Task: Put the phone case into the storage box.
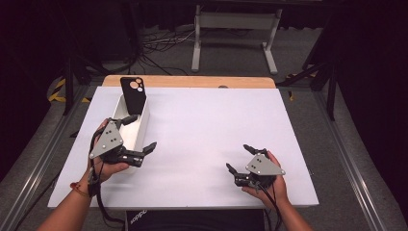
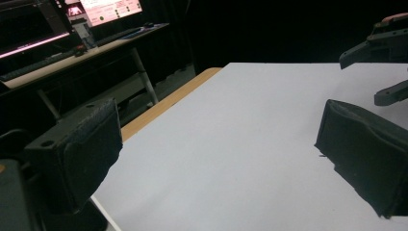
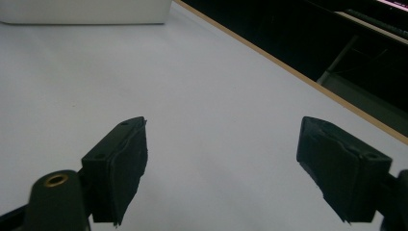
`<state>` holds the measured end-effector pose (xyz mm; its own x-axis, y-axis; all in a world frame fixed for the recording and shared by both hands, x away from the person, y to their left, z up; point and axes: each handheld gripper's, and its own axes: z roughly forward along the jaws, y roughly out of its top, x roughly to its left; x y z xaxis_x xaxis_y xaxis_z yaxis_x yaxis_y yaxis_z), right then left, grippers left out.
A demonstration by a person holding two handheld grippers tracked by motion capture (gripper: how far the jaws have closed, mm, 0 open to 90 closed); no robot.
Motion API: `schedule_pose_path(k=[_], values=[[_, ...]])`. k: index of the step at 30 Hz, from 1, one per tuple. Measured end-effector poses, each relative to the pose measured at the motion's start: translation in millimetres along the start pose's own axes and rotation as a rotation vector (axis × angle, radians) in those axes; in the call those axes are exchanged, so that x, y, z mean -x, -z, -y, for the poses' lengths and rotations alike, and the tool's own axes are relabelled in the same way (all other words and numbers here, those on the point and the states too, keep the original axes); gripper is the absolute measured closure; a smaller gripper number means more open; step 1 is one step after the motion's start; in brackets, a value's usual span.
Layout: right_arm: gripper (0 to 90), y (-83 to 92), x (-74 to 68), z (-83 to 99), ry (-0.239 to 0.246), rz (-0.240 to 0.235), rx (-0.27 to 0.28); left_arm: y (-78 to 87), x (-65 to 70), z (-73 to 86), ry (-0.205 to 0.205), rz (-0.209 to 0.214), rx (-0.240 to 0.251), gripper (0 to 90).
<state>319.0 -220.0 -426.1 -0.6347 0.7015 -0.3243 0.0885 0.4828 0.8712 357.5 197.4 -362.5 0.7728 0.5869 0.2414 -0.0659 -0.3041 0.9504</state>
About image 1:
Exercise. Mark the wooden table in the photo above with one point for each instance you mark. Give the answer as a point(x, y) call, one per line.
point(198, 81)

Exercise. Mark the yellow black floor tape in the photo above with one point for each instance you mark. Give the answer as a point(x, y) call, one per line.
point(57, 94)

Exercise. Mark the person's black clothing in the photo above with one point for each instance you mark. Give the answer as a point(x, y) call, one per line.
point(195, 221)

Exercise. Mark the white metal stand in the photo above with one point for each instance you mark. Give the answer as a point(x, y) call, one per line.
point(235, 20)

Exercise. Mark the metal floor rail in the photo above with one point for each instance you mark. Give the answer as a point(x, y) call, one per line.
point(352, 166)
point(32, 179)

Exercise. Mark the person's left hand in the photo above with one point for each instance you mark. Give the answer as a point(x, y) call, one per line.
point(107, 170)

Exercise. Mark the white table board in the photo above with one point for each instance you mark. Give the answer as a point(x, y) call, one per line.
point(205, 128)

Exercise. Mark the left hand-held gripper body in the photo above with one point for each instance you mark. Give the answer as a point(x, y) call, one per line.
point(107, 141)

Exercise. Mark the black phone case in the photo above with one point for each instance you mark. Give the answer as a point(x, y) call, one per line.
point(134, 99)

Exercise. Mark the black tripod stand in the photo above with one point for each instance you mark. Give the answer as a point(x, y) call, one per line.
point(332, 93)
point(68, 83)

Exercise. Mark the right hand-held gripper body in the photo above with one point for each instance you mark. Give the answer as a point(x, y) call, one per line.
point(263, 168)

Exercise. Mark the white plastic storage box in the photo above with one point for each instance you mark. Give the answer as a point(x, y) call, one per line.
point(137, 134)

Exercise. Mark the person's right hand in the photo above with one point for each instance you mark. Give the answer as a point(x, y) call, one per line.
point(272, 191)

